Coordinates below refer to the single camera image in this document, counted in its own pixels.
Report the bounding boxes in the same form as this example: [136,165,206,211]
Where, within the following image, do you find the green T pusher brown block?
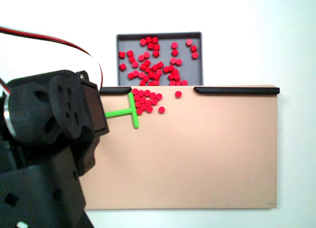
[105,92,140,129]

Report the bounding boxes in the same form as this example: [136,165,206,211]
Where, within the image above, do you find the beige flat board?
[80,84,279,210]

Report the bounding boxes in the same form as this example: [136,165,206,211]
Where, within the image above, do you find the grey shallow tray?
[116,31,204,86]

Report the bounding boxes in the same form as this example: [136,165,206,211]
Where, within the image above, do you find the black edge rail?
[194,86,280,95]
[100,86,132,95]

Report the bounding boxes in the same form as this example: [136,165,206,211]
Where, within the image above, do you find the red white black servo wire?
[0,26,104,90]

